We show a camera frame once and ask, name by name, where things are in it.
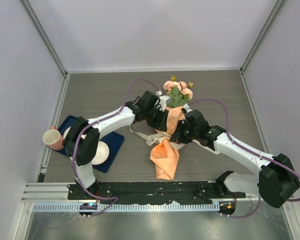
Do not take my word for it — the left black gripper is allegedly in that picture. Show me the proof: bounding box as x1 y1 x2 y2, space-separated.
144 105 169 132

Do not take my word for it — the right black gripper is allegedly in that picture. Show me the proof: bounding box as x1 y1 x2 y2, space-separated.
170 120 199 144

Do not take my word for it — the kraft wrapping paper sheet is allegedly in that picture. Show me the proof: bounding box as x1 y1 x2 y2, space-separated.
150 106 185 181

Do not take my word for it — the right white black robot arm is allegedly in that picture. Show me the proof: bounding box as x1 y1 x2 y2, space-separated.
171 109 300 208

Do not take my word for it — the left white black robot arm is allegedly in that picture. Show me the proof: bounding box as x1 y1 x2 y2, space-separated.
63 90 171 200

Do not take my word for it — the dark blue tray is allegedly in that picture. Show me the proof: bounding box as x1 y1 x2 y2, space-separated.
57 115 125 173

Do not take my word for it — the white bowl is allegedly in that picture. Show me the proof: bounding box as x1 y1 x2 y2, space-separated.
91 141 110 165

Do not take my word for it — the brown rimmed cream bowl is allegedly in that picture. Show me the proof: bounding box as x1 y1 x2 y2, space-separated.
63 127 71 146

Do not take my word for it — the pink cup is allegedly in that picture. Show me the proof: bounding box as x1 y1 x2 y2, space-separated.
42 126 64 151

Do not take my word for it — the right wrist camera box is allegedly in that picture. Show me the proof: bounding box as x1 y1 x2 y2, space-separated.
181 103 192 115

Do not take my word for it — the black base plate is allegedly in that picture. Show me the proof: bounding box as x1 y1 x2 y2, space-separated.
67 181 247 205

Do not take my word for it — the slotted white cable duct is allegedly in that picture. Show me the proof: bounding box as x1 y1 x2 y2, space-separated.
32 201 220 213

